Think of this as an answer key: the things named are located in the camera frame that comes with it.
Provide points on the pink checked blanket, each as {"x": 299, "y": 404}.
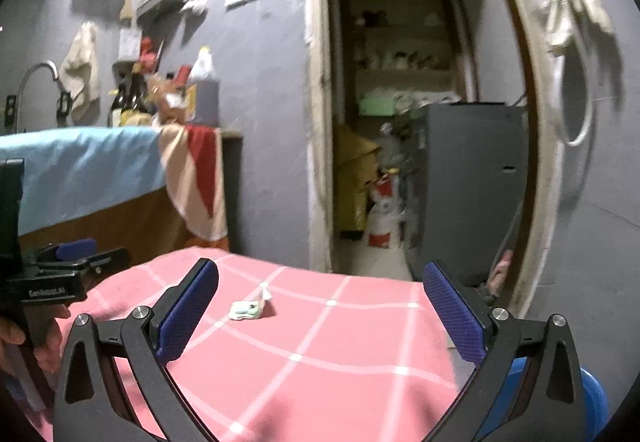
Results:
{"x": 325, "y": 347}

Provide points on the brown paper bag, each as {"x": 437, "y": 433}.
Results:
{"x": 170, "y": 99}

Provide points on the red and cream striped towel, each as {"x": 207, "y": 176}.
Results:
{"x": 200, "y": 182}

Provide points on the blue plastic bin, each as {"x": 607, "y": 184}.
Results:
{"x": 595, "y": 397}

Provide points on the white cloth bag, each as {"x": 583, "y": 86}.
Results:
{"x": 575, "y": 2}

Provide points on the white sack with red print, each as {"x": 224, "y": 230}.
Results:
{"x": 387, "y": 222}

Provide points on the light blue cloth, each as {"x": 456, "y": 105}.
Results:
{"x": 90, "y": 167}

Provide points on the cream door frame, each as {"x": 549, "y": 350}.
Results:
{"x": 317, "y": 122}

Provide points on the grey appliance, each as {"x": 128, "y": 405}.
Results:
{"x": 470, "y": 182}

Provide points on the white spray bottle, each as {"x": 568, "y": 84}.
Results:
{"x": 204, "y": 64}

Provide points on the yellow cardboard box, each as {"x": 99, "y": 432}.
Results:
{"x": 352, "y": 177}

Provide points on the beige hanging cloth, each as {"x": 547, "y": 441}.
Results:
{"x": 80, "y": 72}

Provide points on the grey wall shelf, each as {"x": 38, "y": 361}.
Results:
{"x": 167, "y": 2}

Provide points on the metal faucet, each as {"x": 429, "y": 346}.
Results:
{"x": 37, "y": 69}

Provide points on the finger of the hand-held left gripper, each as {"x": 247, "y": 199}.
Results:
{"x": 75, "y": 249}
{"x": 107, "y": 262}

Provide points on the green folded cloth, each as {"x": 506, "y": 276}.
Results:
{"x": 377, "y": 103}

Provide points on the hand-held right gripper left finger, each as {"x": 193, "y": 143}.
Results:
{"x": 190, "y": 317}

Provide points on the wooden shelf unit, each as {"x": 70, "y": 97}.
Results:
{"x": 405, "y": 72}

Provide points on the white paper scrap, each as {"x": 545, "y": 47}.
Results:
{"x": 265, "y": 297}

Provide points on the dark glass bottle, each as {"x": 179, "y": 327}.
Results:
{"x": 139, "y": 94}
{"x": 120, "y": 104}

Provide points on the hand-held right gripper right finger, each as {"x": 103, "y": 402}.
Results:
{"x": 455, "y": 317}

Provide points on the person's left hand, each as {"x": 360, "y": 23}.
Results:
{"x": 10, "y": 334}

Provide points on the brown wooden cabinet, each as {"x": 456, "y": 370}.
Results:
{"x": 125, "y": 222}

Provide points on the small green white wrapper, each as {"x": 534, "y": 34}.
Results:
{"x": 246, "y": 310}

